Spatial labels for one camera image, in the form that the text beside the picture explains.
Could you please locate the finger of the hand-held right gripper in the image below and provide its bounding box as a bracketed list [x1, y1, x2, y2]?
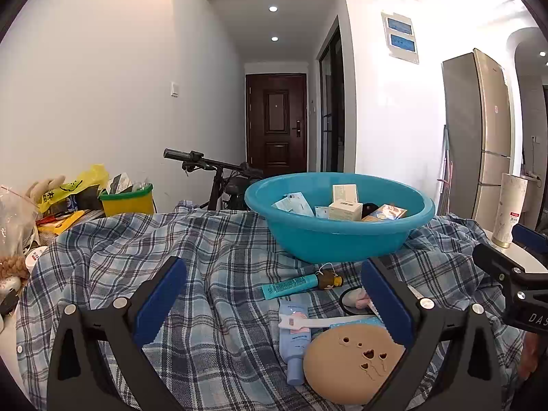
[511, 223, 548, 263]
[472, 242, 548, 297]

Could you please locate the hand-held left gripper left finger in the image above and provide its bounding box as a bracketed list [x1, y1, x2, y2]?
[46, 256, 189, 411]

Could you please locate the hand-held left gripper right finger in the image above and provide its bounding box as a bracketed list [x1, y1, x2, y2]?
[361, 257, 503, 411]

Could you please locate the small white pink puff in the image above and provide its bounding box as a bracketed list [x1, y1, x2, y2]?
[345, 288, 378, 312]

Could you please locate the light blue printed cigarette pack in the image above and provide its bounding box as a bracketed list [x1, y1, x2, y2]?
[320, 314, 386, 335]

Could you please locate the black hair tie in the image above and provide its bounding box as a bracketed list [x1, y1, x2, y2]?
[339, 285, 370, 316]

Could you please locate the small brown bottle with tag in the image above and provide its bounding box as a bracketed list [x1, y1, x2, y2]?
[316, 262, 344, 290]

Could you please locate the tan round compact case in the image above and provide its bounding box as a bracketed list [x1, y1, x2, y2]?
[302, 323, 406, 406]

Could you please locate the blue plastic basin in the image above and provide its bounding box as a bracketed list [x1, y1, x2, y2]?
[244, 172, 436, 264]

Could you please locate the white razor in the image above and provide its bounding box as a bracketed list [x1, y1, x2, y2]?
[278, 312, 374, 331]

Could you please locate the teal tube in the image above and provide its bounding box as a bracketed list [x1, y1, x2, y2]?
[262, 275, 320, 300]

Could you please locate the light blue lotion tube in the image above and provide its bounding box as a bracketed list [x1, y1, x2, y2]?
[278, 301, 311, 386]

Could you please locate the white desktop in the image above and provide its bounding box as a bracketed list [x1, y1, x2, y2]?
[0, 229, 548, 399]

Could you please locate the white thermos bottle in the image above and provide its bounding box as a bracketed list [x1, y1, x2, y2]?
[491, 172, 528, 249]

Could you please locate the blue plaid cloth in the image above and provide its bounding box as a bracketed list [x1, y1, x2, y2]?
[16, 199, 527, 411]

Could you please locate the cream box with barcode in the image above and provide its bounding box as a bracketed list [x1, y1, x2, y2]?
[328, 200, 363, 222]

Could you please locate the yellow bin green rim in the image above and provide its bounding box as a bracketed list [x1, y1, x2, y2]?
[99, 183, 155, 217]

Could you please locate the grey folded rack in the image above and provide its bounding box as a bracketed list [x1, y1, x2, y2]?
[436, 124, 454, 215]

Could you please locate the plain cream box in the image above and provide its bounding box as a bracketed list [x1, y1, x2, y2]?
[333, 184, 359, 203]

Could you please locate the grey gold refrigerator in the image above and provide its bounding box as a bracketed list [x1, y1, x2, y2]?
[441, 48, 515, 224]

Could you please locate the yellow red packet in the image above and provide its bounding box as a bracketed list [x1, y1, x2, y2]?
[36, 208, 106, 236]

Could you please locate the white printed carton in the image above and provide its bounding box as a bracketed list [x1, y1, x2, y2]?
[109, 172, 133, 194]

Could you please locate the white round lid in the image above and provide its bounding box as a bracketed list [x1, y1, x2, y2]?
[25, 246, 51, 272]

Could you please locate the black bicycle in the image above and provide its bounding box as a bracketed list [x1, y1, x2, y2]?
[163, 148, 264, 212]

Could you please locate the yellow plastic bag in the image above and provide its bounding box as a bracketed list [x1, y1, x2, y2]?
[38, 163, 110, 214]

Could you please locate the beige plush toy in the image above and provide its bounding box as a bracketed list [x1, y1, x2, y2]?
[26, 174, 66, 200]

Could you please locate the clear plastic bag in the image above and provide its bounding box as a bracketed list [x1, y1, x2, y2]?
[0, 184, 42, 284]

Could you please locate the black framed glass door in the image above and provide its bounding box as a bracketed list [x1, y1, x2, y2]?
[317, 15, 347, 174]

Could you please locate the dark brown entry door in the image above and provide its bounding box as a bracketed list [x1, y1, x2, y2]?
[245, 73, 308, 176]

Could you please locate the wall panel with blue windows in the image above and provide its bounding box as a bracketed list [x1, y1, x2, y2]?
[381, 11, 421, 65]

